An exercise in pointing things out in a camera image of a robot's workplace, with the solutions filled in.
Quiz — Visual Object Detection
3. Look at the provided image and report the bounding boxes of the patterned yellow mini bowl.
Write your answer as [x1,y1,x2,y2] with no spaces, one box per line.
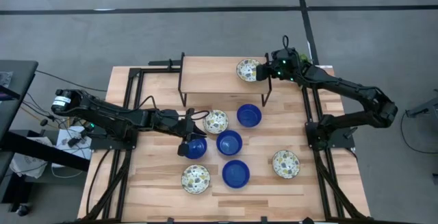
[181,164,211,195]
[202,109,230,135]
[272,149,301,179]
[235,58,263,83]

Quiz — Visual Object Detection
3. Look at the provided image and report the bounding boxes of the white paper sheet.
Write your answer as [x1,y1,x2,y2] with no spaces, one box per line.
[54,126,93,160]

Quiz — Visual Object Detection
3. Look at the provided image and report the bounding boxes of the wooden shelf black metal legs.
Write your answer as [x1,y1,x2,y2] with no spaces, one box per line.
[177,51,274,108]

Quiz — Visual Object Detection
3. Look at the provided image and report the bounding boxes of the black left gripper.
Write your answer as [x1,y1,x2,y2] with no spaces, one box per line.
[155,108,208,158]

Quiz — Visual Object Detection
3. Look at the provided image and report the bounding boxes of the black caster wheel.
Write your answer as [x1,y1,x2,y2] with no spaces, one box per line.
[15,203,31,217]

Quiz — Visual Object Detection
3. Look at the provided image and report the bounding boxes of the white plastic bag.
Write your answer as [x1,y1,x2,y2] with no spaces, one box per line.
[9,136,54,179]

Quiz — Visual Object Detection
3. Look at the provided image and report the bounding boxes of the black aluminium table frame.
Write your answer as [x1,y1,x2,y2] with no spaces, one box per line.
[77,51,372,224]

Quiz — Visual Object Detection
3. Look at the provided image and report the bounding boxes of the grey metal stand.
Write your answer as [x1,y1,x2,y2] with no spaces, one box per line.
[405,88,438,119]

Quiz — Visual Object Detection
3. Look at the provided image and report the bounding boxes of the white cable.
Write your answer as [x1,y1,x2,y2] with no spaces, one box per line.
[50,162,85,179]

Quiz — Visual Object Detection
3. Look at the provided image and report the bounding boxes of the black desk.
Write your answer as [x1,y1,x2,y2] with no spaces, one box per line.
[0,59,92,204]

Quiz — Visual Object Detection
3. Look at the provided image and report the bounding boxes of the black curved floor cable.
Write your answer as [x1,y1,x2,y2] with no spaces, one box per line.
[400,110,438,155]

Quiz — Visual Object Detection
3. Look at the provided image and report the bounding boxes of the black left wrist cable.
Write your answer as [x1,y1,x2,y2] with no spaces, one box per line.
[186,108,211,121]

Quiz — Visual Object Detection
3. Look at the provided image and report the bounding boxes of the blue mini bowl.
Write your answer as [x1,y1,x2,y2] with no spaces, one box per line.
[216,129,244,157]
[184,137,208,160]
[236,103,263,128]
[221,159,251,189]

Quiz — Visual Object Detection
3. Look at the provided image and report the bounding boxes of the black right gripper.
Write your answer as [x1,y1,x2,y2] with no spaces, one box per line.
[255,47,305,82]

